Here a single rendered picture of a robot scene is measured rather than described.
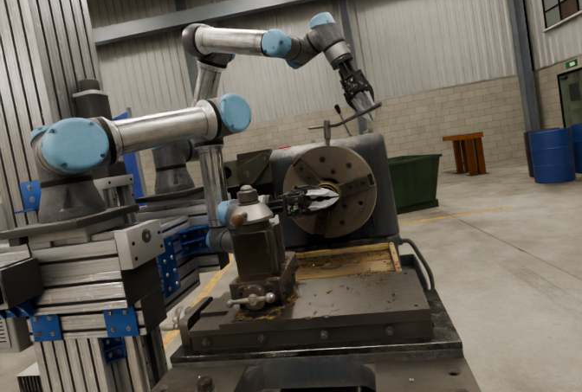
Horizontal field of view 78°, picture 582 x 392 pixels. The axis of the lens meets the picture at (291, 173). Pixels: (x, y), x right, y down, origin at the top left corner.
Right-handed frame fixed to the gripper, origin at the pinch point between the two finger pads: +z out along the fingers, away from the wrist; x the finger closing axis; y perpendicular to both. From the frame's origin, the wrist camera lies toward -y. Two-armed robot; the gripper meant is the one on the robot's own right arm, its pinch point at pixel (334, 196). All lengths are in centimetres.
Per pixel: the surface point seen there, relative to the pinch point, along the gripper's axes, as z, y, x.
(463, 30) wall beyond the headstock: 331, -1075, 285
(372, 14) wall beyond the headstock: 81, -1041, 385
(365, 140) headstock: 10.7, -32.1, 14.6
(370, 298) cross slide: 8.4, 45.8, -11.1
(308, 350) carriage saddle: -2, 52, -16
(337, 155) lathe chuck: 1.3, -15.1, 11.4
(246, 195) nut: -10.0, 44.9, 8.7
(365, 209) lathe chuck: 7.3, -15.2, -7.9
